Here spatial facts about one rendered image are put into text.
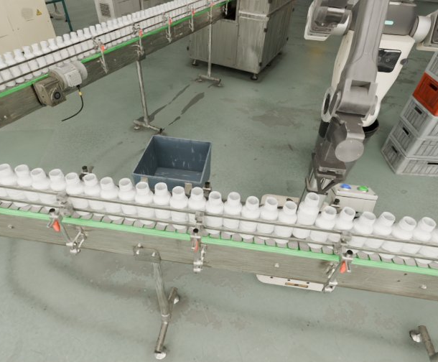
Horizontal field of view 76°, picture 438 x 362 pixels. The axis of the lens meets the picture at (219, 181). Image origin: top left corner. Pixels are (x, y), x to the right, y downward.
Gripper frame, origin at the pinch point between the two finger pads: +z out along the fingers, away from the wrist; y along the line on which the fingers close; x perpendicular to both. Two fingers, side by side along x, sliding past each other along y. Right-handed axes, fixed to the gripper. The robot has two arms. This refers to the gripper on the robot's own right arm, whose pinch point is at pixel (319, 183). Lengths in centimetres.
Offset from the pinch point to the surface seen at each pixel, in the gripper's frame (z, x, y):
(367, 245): 21.8, 21.6, 0.5
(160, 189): 12.8, -47.1, -2.6
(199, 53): 78, -105, -397
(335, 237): 19.8, 10.6, 1.0
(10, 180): 14, -97, 1
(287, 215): 12.5, -6.3, 1.3
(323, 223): 13.6, 4.9, 1.4
